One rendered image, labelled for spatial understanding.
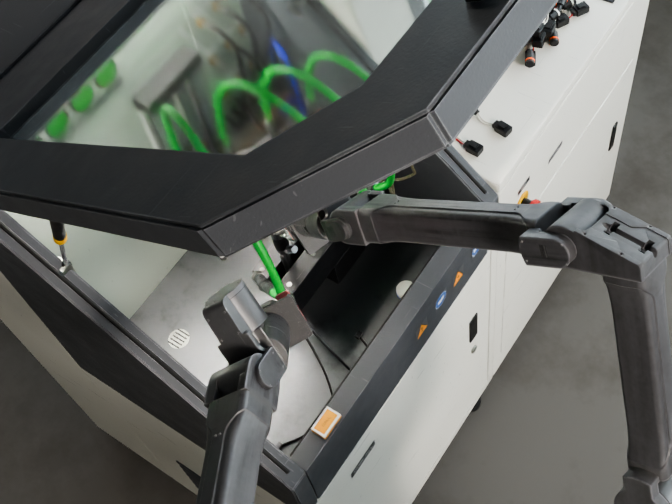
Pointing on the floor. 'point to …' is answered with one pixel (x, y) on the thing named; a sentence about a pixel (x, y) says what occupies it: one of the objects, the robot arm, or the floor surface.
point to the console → (568, 167)
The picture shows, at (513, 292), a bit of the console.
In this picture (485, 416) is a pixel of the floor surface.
